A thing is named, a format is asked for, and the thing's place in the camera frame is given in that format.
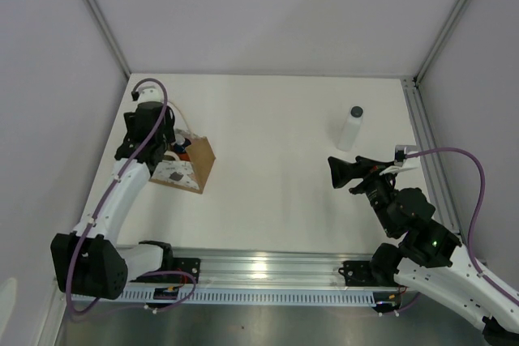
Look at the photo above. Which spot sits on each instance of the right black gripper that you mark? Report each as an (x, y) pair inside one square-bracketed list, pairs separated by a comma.
[(342, 171)]

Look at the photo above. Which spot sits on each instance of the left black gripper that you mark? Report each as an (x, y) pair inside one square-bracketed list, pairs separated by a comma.
[(129, 121)]

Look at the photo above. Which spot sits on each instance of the orange bottle blue cap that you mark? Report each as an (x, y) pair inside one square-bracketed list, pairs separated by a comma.
[(180, 148)]

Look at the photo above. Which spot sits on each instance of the white bottle dark cap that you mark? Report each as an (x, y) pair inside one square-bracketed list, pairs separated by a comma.
[(350, 129)]

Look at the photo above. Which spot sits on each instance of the silver tube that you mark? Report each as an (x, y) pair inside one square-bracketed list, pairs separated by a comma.
[(181, 136)]

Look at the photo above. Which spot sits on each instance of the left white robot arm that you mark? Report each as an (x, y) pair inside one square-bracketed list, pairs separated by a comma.
[(86, 261)]

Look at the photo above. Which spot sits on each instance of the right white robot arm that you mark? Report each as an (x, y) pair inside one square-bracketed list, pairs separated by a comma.
[(428, 258)]

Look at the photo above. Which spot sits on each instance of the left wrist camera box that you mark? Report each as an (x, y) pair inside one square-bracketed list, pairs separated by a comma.
[(147, 94)]

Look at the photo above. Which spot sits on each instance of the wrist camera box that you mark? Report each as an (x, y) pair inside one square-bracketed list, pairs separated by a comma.
[(402, 161), (147, 94)]

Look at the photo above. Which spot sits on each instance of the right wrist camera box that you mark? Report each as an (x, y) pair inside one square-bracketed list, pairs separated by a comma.
[(402, 161)]

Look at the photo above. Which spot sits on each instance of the right side aluminium rail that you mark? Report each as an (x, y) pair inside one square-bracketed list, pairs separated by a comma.
[(439, 191)]

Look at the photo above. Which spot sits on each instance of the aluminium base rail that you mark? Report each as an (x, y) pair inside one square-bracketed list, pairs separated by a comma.
[(253, 269)]

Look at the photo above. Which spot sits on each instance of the slotted cable duct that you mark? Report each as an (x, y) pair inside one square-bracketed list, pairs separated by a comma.
[(226, 296)]

